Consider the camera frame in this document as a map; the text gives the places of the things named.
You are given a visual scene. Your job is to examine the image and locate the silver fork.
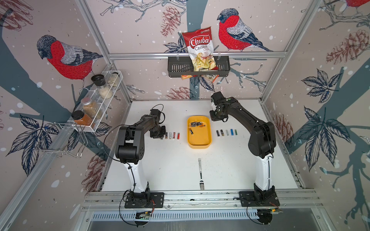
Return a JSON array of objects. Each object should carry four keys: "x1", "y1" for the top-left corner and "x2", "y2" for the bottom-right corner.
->
[{"x1": 198, "y1": 158, "x2": 205, "y2": 191}]

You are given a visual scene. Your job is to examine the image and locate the orange spice jar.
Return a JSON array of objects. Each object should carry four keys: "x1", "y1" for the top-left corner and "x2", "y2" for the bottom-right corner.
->
[{"x1": 71, "y1": 110, "x2": 93, "y2": 126}]

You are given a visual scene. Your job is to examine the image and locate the black wire basket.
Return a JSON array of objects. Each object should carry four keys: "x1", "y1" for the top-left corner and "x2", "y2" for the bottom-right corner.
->
[{"x1": 168, "y1": 56, "x2": 231, "y2": 78}]

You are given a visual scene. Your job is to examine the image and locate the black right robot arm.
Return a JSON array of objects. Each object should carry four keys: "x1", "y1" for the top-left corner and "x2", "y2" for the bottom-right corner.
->
[{"x1": 210, "y1": 92, "x2": 277, "y2": 203}]

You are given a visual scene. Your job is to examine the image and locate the white wire spice rack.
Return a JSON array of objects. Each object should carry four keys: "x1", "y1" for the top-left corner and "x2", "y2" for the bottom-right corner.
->
[{"x1": 56, "y1": 70, "x2": 123, "y2": 133}]

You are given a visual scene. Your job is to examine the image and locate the aluminium front rail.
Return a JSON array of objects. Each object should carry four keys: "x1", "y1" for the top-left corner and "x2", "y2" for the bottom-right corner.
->
[{"x1": 81, "y1": 189, "x2": 324, "y2": 211}]

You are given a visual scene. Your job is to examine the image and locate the aluminium frame corner post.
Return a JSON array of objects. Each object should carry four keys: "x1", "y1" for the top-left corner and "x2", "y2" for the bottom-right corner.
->
[{"x1": 73, "y1": 0, "x2": 132, "y2": 103}]

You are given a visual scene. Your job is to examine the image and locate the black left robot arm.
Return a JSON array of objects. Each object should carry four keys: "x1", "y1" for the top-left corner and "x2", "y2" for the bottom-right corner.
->
[{"x1": 115, "y1": 108, "x2": 166, "y2": 203}]

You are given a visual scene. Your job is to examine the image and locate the Chuba cassava chips bag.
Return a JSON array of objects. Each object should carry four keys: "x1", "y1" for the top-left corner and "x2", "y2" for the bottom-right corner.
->
[{"x1": 182, "y1": 27, "x2": 219, "y2": 72}]

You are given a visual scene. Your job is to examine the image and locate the yellow plastic storage box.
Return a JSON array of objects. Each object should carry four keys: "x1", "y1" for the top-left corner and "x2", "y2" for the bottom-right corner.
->
[{"x1": 187, "y1": 116, "x2": 212, "y2": 149}]

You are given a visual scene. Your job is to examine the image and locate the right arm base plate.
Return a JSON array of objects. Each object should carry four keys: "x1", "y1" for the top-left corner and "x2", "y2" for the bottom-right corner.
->
[{"x1": 239, "y1": 191, "x2": 280, "y2": 208}]

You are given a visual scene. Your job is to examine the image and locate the black lid spice jar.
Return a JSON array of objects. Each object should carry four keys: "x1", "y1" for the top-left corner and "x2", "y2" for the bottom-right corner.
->
[{"x1": 91, "y1": 74, "x2": 113, "y2": 99}]

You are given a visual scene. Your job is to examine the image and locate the silver lid spice jar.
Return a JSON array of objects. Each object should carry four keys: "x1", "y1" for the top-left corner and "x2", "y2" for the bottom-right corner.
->
[{"x1": 81, "y1": 97, "x2": 103, "y2": 120}]

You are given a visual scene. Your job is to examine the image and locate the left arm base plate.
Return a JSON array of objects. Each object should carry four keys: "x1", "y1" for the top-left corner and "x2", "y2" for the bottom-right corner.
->
[{"x1": 124, "y1": 192, "x2": 164, "y2": 208}]

